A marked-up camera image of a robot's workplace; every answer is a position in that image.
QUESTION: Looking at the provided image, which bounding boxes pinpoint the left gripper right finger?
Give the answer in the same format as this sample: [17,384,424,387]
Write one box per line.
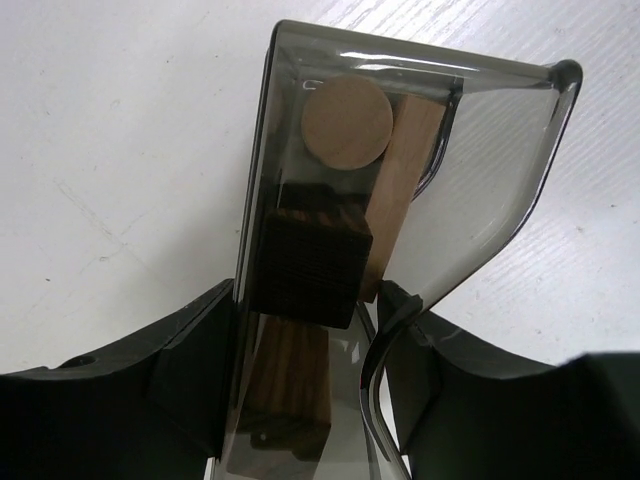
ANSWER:
[378,281,639,479]

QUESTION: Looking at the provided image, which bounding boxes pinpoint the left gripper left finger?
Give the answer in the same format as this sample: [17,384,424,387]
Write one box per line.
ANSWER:
[1,280,234,479]

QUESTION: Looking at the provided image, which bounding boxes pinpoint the striped brown wood block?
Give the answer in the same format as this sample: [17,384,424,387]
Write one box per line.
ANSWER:
[238,316,332,461]

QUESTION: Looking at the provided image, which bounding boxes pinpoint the dark wood cube block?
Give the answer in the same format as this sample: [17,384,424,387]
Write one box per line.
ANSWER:
[251,204,373,330]

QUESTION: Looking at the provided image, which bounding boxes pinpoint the smoky transparent plastic bin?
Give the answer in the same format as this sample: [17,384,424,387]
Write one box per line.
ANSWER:
[212,20,584,479]

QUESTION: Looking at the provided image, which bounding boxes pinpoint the light wood rectangular block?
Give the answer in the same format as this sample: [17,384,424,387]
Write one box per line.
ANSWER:
[359,95,446,302]

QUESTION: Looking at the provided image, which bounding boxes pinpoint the light wood cylinder block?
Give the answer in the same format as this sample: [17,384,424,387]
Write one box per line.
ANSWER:
[301,75,393,171]

